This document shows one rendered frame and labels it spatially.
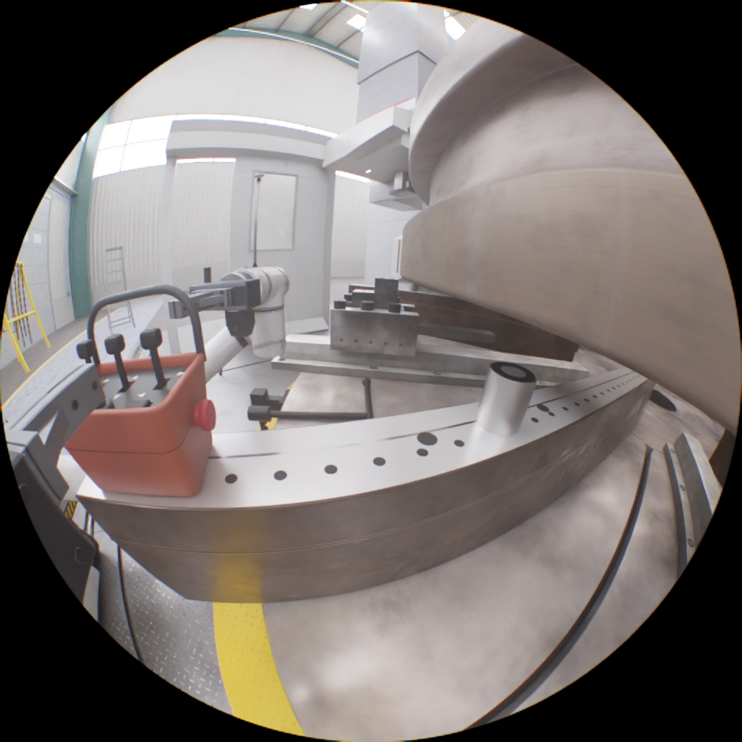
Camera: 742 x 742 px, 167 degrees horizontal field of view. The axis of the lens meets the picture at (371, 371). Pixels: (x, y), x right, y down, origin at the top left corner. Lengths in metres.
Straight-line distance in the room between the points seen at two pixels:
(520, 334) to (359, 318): 1.43
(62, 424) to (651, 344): 0.51
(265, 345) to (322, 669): 0.71
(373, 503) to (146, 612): 1.00
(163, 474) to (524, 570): 0.74
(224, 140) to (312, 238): 1.70
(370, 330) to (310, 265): 2.26
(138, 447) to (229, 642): 0.80
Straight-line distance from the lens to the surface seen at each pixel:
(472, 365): 1.48
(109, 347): 0.32
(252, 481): 0.31
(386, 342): 1.27
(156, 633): 1.11
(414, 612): 0.62
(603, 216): 0.42
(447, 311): 2.24
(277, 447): 0.34
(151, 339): 0.29
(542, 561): 0.79
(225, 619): 1.00
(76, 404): 0.18
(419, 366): 1.41
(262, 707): 0.96
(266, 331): 0.60
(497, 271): 0.51
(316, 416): 1.01
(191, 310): 0.32
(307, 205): 3.46
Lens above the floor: 0.91
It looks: 24 degrees down
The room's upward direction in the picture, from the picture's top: 4 degrees clockwise
